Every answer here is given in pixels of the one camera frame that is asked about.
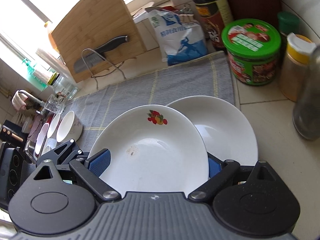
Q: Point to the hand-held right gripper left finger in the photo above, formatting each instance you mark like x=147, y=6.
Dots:
x=100, y=162

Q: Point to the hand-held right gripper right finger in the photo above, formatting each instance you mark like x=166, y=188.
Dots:
x=214, y=168

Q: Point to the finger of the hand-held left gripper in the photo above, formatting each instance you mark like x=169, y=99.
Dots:
x=66, y=151

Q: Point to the white pink-flower bowl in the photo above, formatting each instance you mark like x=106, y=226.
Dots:
x=41, y=137
x=68, y=127
x=53, y=126

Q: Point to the white fruit-print plate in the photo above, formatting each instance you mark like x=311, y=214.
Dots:
x=225, y=130
x=155, y=160

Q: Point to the black device with copper knobs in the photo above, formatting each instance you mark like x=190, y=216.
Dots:
x=10, y=135

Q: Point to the clear glass cup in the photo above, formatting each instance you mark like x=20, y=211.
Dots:
x=53, y=105

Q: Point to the metal faucet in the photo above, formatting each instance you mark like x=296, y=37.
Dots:
x=32, y=97

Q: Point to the glass jar with yellow lid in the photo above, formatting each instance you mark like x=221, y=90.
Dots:
x=65, y=87

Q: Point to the green dish soap bottle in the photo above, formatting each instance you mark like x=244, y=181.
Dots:
x=33, y=72

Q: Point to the grey teal checked dish towel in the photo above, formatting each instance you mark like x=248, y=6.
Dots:
x=150, y=87

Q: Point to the green-lid sauce jar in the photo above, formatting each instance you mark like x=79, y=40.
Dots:
x=250, y=62

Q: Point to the clear bottle with red cap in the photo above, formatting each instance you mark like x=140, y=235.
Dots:
x=308, y=105

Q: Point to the yellow-lid spice jar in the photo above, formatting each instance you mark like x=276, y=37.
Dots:
x=293, y=80

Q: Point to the orange cooking wine jug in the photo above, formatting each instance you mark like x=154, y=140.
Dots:
x=48, y=26

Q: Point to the white blue salt bag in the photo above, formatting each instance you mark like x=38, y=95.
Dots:
x=180, y=45

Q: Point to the bamboo cutting board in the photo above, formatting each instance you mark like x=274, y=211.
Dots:
x=100, y=17

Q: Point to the dark vinegar bottle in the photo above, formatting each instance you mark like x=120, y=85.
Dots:
x=215, y=17

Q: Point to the small clipped packet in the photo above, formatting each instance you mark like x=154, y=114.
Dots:
x=187, y=17

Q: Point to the window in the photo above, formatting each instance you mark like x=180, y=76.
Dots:
x=15, y=5

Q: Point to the green-cap dark bottle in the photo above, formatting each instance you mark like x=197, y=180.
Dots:
x=287, y=20

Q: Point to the dark red knife block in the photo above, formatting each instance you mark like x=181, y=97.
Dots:
x=250, y=0

